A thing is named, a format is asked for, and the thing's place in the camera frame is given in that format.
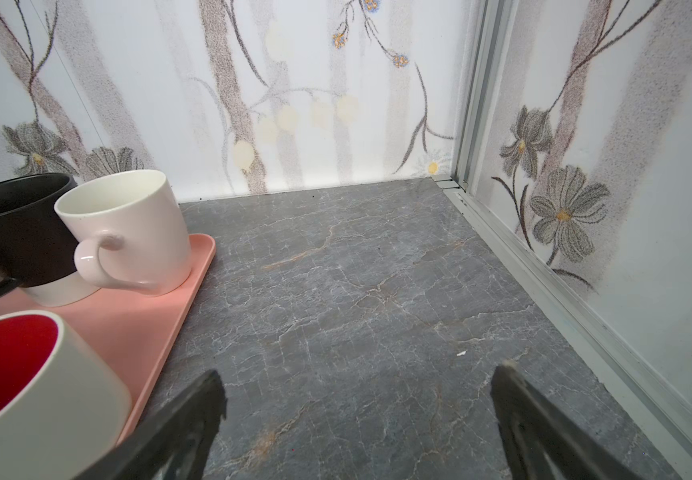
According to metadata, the cream mug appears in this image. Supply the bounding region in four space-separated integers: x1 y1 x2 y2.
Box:
0 310 132 479

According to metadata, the black mug white base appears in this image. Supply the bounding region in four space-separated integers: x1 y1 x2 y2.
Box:
0 173 99 307

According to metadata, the pink mug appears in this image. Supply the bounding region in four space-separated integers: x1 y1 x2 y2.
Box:
54 170 191 296

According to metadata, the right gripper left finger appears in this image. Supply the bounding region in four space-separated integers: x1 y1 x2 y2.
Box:
77 370 228 479

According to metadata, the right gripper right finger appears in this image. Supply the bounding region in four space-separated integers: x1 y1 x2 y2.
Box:
491 362 639 479

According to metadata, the pink plastic tray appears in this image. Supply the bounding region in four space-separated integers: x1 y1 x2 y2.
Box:
0 232 218 445

